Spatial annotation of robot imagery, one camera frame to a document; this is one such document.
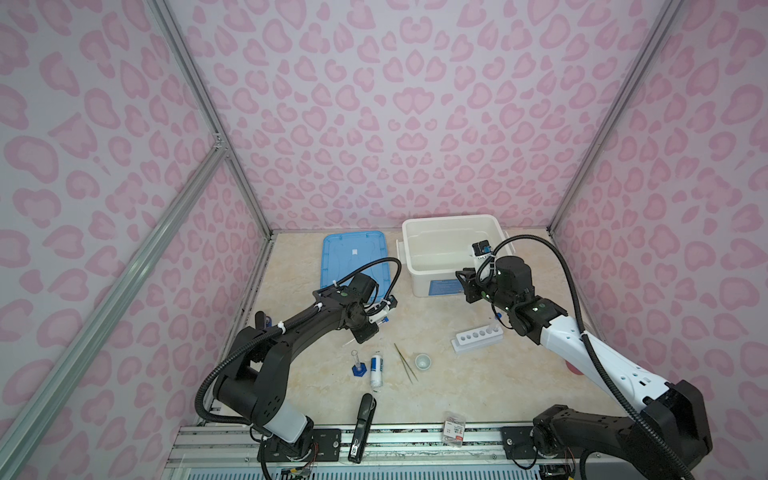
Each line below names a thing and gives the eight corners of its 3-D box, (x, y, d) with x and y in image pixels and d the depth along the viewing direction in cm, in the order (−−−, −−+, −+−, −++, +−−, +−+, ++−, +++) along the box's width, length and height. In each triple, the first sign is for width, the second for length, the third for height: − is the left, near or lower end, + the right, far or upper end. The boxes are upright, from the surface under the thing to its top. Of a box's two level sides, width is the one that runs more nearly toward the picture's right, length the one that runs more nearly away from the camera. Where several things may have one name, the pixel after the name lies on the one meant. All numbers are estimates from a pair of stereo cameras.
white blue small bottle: (369, 392, 83) (368, 390, 81) (371, 358, 89) (370, 355, 87) (382, 392, 83) (381, 390, 81) (383, 358, 89) (382, 355, 87)
